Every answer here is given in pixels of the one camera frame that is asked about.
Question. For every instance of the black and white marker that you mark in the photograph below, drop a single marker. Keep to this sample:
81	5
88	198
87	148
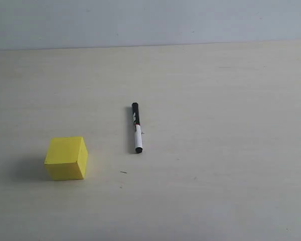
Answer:
137	128

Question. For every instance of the yellow foam cube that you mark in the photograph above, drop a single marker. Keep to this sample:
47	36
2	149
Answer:
67	158

